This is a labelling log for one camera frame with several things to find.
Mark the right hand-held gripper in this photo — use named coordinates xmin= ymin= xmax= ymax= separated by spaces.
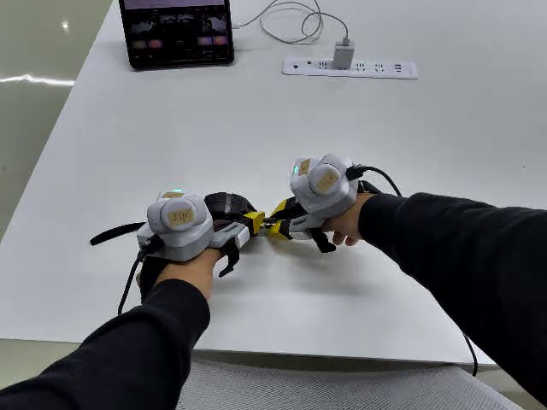
xmin=262 ymin=153 xmax=360 ymax=254

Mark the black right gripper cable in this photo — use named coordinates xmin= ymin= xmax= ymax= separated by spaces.
xmin=344 ymin=164 xmax=479 ymax=378

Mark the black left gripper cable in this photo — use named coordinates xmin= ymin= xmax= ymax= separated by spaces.
xmin=116 ymin=235 xmax=166 ymax=316

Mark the white charging cable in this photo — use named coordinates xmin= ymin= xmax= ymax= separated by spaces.
xmin=232 ymin=0 xmax=351 ymax=45

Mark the white charger plug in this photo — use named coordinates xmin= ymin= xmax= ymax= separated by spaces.
xmin=332 ymin=38 xmax=357 ymax=71

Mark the black strap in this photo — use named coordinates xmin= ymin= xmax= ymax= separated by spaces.
xmin=89 ymin=220 xmax=147 ymax=247

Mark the person's left hand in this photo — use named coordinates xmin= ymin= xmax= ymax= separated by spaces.
xmin=136 ymin=246 xmax=223 ymax=301

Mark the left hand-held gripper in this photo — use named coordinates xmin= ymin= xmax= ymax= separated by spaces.
xmin=136 ymin=190 xmax=264 ymax=278

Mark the black tablet with lit screen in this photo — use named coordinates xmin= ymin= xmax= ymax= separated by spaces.
xmin=117 ymin=0 xmax=236 ymax=72

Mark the white power strip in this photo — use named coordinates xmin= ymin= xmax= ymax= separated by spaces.
xmin=281 ymin=56 xmax=419 ymax=81

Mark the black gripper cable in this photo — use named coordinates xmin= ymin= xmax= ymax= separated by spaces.
xmin=344 ymin=164 xmax=479 ymax=378
xmin=116 ymin=235 xmax=166 ymax=316

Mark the person's left forearm black sleeve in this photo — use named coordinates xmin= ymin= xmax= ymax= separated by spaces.
xmin=0 ymin=278 xmax=212 ymax=410

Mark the grey mesh chair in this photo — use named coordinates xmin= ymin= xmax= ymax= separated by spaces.
xmin=175 ymin=357 xmax=527 ymax=410

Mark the person's right hand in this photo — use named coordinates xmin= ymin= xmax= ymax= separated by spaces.
xmin=320 ymin=191 xmax=378 ymax=248

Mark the person's right forearm black sleeve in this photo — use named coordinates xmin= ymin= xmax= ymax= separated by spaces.
xmin=357 ymin=191 xmax=547 ymax=407

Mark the black round tape measure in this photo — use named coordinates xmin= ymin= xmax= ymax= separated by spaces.
xmin=203 ymin=191 xmax=259 ymax=232

